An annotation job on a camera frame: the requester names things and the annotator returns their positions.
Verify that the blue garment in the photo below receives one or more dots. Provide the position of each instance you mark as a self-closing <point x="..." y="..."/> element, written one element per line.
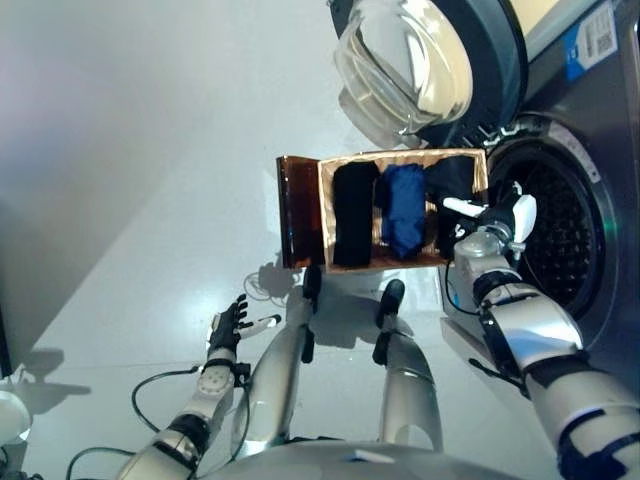
<point x="405" y="210"/>

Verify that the energy label sticker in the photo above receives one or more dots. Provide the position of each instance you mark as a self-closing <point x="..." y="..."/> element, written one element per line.
<point x="592" y="40"/>

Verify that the dark grey washing machine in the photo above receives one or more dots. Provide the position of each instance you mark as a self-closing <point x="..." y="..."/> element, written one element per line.
<point x="600" y="150"/>

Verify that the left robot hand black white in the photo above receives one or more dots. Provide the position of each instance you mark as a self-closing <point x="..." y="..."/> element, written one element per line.
<point x="225" y="335"/>

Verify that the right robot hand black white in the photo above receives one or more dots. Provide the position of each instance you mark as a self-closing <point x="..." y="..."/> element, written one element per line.
<point x="500" y="212"/>

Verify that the long black garment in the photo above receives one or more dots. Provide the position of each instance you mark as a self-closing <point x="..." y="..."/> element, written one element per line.
<point x="354" y="215"/>

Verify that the white rounded device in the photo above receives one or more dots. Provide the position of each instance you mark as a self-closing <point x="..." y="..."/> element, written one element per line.
<point x="12" y="417"/>

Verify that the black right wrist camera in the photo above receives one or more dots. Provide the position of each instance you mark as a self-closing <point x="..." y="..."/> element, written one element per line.
<point x="459" y="231"/>

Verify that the silver right robot leg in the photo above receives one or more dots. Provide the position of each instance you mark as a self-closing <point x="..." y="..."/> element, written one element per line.
<point x="407" y="380"/>

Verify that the wicker laundry basket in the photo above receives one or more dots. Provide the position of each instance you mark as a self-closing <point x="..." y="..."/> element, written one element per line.
<point x="327" y="220"/>

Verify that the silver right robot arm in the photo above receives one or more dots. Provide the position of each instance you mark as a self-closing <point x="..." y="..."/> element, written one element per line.
<point x="540" y="335"/>

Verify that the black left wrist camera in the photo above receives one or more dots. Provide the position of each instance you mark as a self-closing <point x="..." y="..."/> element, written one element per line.
<point x="243" y="374"/>

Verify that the round washing machine door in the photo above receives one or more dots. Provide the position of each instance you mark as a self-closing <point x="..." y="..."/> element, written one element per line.
<point x="500" y="65"/>

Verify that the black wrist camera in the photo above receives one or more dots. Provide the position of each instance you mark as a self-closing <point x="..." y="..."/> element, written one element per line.
<point x="243" y="374"/>
<point x="459" y="231"/>

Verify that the glossy brown stool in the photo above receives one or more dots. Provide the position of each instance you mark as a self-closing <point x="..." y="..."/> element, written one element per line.
<point x="300" y="210"/>

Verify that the silver robot torso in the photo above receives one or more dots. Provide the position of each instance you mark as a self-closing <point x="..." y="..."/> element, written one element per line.
<point x="360" y="462"/>

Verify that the small blue washer sticker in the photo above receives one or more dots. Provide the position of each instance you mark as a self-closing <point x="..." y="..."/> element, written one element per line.
<point x="453" y="292"/>

